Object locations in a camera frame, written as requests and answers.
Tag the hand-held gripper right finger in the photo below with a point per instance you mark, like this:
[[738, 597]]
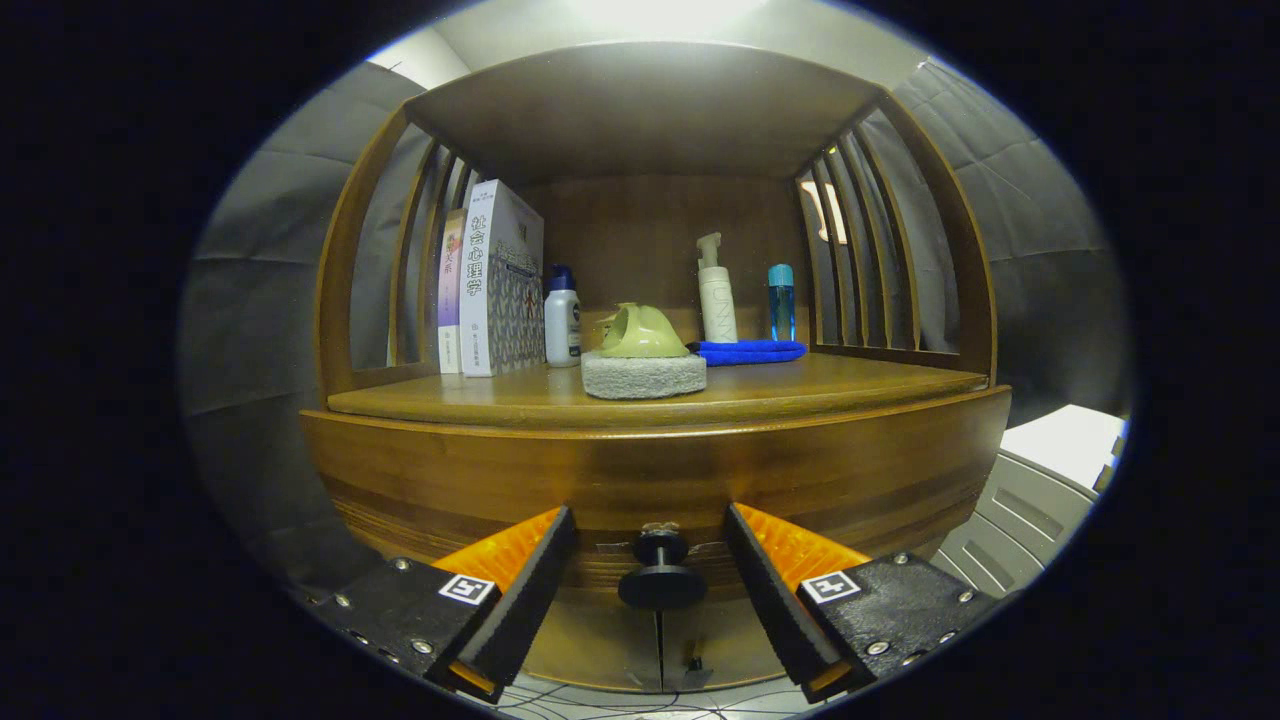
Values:
[[770, 590]]

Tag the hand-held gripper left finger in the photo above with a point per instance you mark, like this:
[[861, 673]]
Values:
[[530, 590]]

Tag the black drawer knob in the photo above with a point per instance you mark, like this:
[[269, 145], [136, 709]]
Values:
[[660, 578]]

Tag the wooden cabinet door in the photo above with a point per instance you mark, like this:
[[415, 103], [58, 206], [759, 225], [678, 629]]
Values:
[[720, 640], [590, 650]]

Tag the wooden countertop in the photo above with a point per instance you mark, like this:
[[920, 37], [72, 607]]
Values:
[[780, 385]]

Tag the wooden cabinet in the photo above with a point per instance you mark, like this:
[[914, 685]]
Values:
[[650, 110]]

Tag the blue folded cloth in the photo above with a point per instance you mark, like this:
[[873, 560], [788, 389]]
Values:
[[750, 351]]

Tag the white bottle blue cap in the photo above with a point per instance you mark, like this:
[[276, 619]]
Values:
[[562, 325]]

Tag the white grey plastic storage unit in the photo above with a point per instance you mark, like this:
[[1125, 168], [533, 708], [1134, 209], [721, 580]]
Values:
[[1030, 500]]

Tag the clear blue bottle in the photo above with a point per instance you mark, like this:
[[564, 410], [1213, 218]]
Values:
[[781, 305]]

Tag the white pump bottle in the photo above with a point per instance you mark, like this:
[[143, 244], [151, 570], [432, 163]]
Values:
[[716, 305]]

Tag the thin purple book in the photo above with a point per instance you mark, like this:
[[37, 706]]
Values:
[[452, 290]]

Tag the thick white book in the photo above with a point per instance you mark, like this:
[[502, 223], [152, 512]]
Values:
[[500, 280]]

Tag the large ceiling light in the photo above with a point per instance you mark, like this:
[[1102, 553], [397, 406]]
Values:
[[670, 10]]

